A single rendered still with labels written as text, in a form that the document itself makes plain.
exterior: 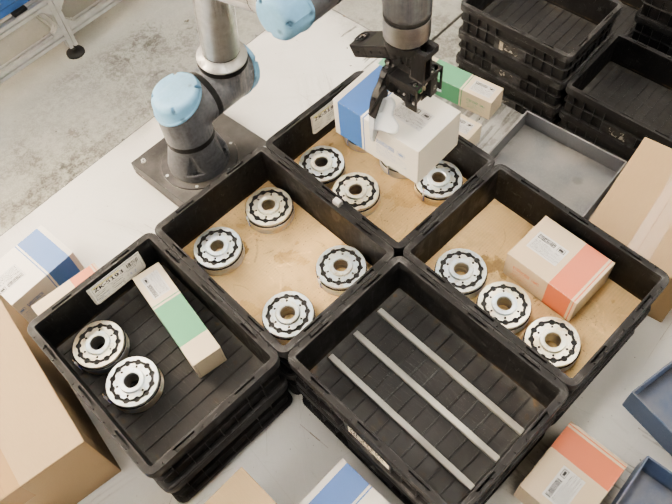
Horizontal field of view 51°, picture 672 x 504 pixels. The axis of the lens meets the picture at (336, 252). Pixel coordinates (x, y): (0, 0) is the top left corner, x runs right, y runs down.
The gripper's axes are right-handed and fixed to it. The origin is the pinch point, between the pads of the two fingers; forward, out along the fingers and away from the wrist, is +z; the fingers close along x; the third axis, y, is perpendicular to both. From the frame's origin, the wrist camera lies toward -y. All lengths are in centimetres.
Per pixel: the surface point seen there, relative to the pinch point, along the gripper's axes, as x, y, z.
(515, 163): 35, 9, 40
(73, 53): 18, -194, 111
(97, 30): 34, -199, 112
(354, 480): -49, 32, 32
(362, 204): -6.1, -3.9, 25.2
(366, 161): 4.9, -12.4, 28.1
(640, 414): -3, 63, 37
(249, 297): -36.6, -7.9, 28.1
